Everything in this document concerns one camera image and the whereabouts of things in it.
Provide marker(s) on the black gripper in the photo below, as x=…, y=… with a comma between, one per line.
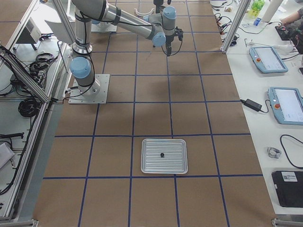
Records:
x=168, y=40

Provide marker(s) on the ribbed silver metal tray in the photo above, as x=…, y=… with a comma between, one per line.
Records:
x=174, y=162

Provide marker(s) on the black power adapter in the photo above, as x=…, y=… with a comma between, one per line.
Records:
x=252, y=105

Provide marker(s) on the blue teach pendant far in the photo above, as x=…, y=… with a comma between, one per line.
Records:
x=267, y=60

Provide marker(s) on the blue teach pendant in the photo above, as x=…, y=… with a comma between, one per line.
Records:
x=267, y=60
x=287, y=105

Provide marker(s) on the green plastic bottle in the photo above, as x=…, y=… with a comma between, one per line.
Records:
x=255, y=8

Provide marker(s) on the blue teach pendant near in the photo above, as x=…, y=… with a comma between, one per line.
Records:
x=287, y=105

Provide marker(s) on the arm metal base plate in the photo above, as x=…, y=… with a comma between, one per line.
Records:
x=97, y=94
x=103, y=27

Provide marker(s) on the aluminium frame post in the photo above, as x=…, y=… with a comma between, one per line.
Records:
x=235, y=25

